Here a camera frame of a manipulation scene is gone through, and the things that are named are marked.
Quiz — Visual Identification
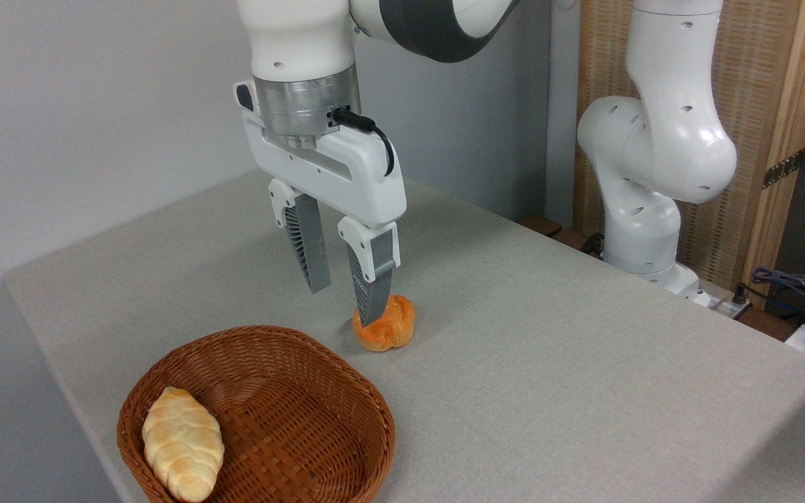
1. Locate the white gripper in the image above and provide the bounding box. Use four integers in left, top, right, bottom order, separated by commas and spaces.
242, 110, 408, 328

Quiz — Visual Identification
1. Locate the pale braided bread loaf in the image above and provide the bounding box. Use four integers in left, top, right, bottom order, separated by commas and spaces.
141, 386, 226, 503

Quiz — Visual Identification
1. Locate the orange round bread roll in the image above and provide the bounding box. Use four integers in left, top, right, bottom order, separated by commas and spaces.
351, 294, 416, 353

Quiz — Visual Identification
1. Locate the brown wicker basket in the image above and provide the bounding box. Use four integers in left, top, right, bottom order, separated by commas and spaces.
116, 324, 398, 503

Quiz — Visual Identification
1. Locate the brass screen hinge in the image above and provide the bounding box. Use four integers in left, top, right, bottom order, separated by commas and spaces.
762, 148, 805, 190

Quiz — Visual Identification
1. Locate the bamboo folding screen panel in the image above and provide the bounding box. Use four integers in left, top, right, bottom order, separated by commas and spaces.
573, 0, 805, 309

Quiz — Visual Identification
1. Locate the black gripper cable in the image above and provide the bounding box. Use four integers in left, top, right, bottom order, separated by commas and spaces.
331, 107, 396, 177

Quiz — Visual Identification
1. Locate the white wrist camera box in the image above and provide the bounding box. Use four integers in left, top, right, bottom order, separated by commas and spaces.
233, 80, 257, 117

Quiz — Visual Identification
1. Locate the bundle of dark cables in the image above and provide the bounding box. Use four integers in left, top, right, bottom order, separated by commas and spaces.
750, 265, 805, 323

